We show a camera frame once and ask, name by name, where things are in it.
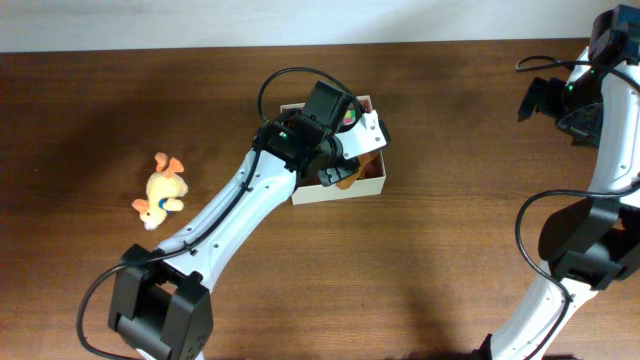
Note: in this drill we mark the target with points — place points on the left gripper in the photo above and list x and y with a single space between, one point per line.
333 168

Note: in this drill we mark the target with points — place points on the white cardboard box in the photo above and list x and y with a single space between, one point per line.
314 192

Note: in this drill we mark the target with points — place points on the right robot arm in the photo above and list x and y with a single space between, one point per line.
595 241

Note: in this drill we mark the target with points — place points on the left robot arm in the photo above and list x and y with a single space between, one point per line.
161 304

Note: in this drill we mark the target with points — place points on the brown plush toy with carrot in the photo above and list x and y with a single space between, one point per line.
366 169

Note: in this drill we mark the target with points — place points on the cream plush bunny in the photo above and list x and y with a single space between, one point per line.
164 191

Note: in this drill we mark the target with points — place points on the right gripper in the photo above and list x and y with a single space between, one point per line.
584 133

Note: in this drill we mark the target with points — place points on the colourful puzzle cube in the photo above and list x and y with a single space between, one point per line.
349 118

